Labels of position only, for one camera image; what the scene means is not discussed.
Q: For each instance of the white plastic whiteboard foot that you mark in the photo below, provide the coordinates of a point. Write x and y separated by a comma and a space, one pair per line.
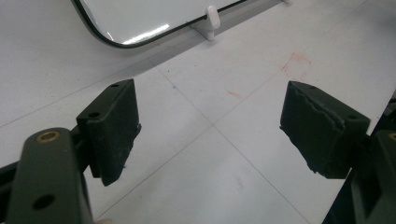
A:
212, 20

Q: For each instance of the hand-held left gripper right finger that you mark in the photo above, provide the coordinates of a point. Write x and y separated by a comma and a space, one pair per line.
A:
320, 133

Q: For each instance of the white whiteboard with dark rim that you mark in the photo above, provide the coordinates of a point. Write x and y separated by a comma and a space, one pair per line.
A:
134, 18

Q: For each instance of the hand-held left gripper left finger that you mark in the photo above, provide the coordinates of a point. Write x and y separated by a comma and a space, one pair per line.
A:
110, 130

